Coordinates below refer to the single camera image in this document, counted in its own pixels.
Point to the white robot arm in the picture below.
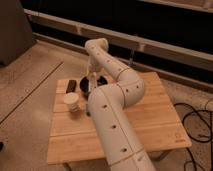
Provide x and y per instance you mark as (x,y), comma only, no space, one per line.
(106,104)

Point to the dark ceramic bowl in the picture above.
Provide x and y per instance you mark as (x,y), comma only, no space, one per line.
(84,85)

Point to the dark brown rectangular block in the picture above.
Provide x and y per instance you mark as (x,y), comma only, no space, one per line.
(71,86)

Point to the white lidded jar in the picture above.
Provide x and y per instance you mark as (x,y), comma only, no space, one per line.
(71,100)

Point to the light wooden table board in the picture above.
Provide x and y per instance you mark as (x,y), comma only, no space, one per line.
(73,136)

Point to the grey cabinet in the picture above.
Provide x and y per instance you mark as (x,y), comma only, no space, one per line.
(16,35)

